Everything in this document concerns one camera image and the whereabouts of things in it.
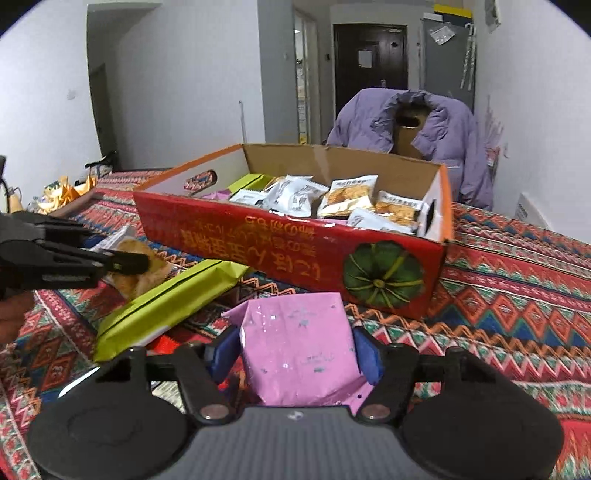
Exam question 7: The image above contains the purple jacket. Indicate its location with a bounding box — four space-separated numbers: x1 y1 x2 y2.
325 88 495 210

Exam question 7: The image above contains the grey refrigerator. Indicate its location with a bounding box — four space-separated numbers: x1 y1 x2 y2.
420 11 476 112

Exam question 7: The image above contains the dark entrance door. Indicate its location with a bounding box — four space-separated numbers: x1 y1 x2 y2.
333 23 409 109

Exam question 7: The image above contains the yellow box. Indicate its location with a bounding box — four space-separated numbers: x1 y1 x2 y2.
434 2 472 20

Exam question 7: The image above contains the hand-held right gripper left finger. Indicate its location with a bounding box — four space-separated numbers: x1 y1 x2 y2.
97 324 241 425

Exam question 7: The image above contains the person's left hand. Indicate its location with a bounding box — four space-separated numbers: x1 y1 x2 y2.
0 291 38 348

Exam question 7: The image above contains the white box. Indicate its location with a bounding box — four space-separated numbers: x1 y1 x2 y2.
515 191 550 229

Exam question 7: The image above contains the red cardboard box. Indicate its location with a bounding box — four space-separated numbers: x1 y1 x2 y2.
134 143 455 321

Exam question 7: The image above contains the brown chair back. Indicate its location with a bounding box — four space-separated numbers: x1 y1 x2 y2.
392 104 432 160

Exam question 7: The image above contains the bowl of fruit peels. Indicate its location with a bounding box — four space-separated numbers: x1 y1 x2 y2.
30 175 98 215

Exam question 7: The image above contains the orange cracker snack packet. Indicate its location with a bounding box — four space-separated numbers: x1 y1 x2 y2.
90 226 174 301

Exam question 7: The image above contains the heap of assorted snack packets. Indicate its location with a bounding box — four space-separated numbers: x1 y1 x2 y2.
203 173 428 236

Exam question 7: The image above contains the green snack packet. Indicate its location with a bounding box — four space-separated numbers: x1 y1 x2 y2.
226 173 264 195
92 258 250 363

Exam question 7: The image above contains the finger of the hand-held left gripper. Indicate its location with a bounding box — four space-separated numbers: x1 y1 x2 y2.
0 239 151 302
10 210 101 248

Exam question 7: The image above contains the clear plastic bag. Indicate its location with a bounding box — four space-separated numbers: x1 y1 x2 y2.
427 23 457 45

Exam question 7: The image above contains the white folded umbrella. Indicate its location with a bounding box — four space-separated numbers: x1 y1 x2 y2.
461 23 476 90

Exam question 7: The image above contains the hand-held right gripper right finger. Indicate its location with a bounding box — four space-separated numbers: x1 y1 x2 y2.
352 325 498 426

